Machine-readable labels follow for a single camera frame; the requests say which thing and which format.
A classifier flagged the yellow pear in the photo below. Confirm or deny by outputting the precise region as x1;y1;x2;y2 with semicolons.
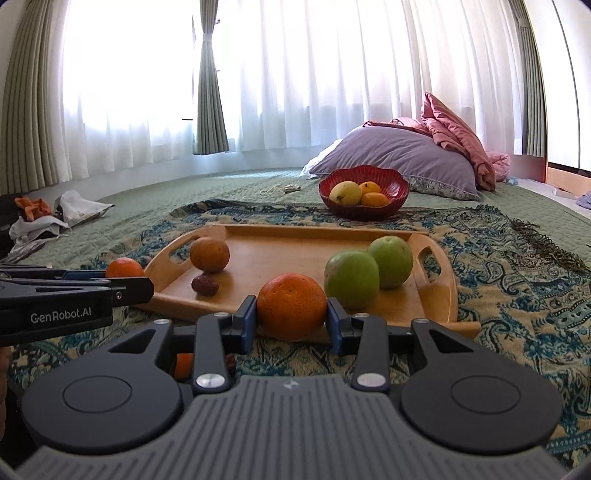
329;181;363;205

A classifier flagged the orange cloth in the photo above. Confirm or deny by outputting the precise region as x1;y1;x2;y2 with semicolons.
14;196;52;221

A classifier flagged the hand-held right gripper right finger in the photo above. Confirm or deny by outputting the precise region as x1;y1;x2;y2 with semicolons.
327;298;481;394

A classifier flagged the small orange tangerine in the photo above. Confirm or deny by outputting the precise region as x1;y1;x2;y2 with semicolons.
189;237;230;273
105;257;145;278
173;353;195;380

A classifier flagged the white pillow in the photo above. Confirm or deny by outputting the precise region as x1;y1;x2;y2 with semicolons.
301;141;338;178

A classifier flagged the purple pillow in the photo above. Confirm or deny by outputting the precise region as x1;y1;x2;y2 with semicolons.
308;121;483;201

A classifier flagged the green curtain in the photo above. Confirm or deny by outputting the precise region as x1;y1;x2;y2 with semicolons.
193;0;230;156
0;0;71;195
508;0;549;156

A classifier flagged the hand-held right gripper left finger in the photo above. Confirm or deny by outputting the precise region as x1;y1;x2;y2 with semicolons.
108;295;257;394

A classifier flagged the wooden tray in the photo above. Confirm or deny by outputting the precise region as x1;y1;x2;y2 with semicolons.
137;223;482;343

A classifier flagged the floral pillow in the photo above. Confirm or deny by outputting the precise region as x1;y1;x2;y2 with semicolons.
402;174;482;202

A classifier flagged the large orange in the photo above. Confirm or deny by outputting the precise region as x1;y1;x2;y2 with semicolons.
257;272;328;342

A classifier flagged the green quilted bedspread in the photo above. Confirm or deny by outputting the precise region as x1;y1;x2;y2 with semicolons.
0;166;591;278

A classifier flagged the brown wooden furniture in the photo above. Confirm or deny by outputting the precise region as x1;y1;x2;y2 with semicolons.
512;154;591;195

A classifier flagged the red bowl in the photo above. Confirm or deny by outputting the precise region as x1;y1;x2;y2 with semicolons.
318;165;410;221

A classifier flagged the white cloth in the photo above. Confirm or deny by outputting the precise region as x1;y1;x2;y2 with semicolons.
9;216;71;246

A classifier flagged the white sheer curtain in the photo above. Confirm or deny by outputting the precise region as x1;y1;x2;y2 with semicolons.
60;0;527;176

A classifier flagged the blue patterned blanket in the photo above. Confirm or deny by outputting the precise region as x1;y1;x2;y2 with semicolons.
9;198;591;462

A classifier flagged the green apple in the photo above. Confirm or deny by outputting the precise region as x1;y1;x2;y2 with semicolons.
324;250;380;311
368;236;414;289

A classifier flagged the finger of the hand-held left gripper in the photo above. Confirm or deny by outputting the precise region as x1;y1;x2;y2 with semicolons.
0;276;155;309
0;265;112;281

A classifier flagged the pink quilt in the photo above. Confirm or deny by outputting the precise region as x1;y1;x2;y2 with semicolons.
362;92;511;192

